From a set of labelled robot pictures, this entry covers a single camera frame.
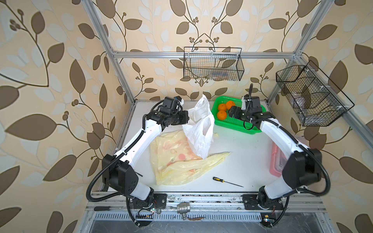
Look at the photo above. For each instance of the white plastic bag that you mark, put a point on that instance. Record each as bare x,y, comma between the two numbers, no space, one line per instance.
199,128

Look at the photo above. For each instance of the black handled tool on rail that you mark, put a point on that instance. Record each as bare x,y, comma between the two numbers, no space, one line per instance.
106,208

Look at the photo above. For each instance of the metal cylinder fitting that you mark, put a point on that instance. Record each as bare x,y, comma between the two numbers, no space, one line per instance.
183,208

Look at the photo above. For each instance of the wire basket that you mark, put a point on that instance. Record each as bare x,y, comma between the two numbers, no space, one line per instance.
213,63
316,99

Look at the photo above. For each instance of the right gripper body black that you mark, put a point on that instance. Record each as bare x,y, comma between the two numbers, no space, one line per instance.
243,115

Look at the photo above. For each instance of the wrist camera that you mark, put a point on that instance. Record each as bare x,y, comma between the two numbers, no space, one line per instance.
250,102
172,105

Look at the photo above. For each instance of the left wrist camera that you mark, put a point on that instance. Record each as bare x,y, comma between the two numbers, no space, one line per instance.
172,105

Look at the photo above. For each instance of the pink plastic box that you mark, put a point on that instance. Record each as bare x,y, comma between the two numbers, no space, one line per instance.
277,162

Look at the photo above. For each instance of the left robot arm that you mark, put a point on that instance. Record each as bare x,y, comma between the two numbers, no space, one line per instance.
118,170

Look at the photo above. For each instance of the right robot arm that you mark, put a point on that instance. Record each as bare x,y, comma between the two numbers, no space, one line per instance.
303,171

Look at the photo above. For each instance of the back wire basket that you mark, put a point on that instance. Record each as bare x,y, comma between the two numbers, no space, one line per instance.
213,63

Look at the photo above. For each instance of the orange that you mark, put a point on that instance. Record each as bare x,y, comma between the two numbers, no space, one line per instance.
222,107
221,115
229,105

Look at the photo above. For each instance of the yellow black screwdriver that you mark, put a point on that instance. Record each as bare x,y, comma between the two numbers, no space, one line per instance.
224,181

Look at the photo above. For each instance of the yellow plastic bag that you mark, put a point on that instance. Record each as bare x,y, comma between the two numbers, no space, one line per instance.
174,163

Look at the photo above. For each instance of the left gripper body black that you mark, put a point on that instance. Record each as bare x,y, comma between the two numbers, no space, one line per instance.
178,118

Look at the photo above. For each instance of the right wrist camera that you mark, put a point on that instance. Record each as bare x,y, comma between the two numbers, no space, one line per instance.
250,102

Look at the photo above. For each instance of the green plastic basket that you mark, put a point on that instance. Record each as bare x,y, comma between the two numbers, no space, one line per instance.
229,122

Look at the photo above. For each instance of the right wire basket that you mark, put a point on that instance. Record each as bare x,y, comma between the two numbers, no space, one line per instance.
316,99

